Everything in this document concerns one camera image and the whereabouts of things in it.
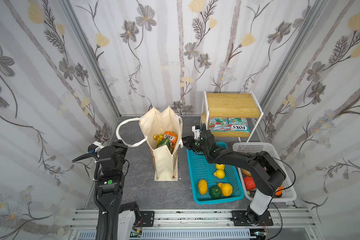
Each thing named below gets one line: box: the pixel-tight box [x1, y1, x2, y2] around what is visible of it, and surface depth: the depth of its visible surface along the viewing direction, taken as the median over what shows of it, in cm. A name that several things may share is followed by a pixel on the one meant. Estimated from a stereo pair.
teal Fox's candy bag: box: [228, 117, 251, 133], surface depth 93 cm
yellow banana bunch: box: [153, 134, 164, 145], surface depth 99 cm
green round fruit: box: [209, 185, 222, 200], surface depth 80 cm
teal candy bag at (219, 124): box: [209, 117, 230, 132], surface depth 93 cm
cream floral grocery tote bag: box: [116, 106, 184, 182], surface depth 85 cm
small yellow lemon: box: [213, 163, 226, 179], surface depth 88 cm
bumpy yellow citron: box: [218, 182, 233, 197], surface depth 80 cm
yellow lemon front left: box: [198, 179, 208, 196], surface depth 82 cm
